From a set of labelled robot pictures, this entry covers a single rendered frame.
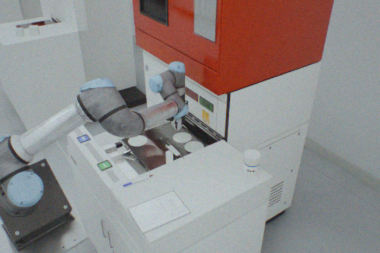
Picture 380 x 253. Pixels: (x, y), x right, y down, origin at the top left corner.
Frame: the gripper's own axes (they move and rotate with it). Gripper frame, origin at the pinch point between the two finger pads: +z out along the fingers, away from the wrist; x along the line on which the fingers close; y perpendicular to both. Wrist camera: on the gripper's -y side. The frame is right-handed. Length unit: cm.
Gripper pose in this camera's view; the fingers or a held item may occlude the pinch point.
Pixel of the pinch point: (176, 129)
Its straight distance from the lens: 184.0
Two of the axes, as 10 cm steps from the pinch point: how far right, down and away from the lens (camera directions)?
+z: 0.0, 8.4, 5.5
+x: -9.3, -2.1, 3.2
